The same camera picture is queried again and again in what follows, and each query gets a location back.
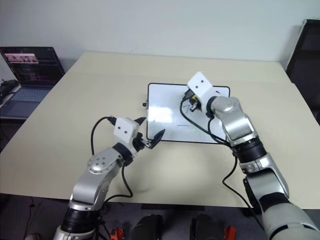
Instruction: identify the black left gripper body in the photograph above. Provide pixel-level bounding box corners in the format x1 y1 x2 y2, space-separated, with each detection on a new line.
132 133 152 152

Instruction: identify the small black-framed whiteboard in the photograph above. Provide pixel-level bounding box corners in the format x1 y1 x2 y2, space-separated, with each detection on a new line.
142 82 231 145

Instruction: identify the dark rounded shape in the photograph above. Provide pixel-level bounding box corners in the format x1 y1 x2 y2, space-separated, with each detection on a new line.
130 214 164 240
190 213 222 240

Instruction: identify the red and black clamp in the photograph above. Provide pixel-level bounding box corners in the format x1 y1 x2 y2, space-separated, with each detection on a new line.
223 225 238 240
109 225 125 240

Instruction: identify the black chair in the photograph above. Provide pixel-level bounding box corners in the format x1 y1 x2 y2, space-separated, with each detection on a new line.
285 19 320 111

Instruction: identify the open laptop computer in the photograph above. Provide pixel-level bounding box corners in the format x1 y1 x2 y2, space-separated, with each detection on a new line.
0 46 67 120

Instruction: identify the black handheld controller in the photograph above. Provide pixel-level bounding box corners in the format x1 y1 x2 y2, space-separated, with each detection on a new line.
0 79 20 105

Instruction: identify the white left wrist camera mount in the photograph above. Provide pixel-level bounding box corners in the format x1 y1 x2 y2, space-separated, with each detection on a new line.
113 117 140 151

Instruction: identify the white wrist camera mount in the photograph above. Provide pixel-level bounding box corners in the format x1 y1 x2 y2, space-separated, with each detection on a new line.
113 117 140 151
187 71 219 108

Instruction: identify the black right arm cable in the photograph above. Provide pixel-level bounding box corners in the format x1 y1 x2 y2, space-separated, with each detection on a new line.
179 91 265 227

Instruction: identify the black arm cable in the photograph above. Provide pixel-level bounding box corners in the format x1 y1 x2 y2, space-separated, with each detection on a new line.
90 115 134 199
179 91 265 227

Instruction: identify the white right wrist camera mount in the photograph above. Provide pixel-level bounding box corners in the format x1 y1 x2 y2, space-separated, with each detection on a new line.
187 71 219 108

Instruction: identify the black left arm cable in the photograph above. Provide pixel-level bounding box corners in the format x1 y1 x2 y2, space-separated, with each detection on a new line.
90 115 134 199

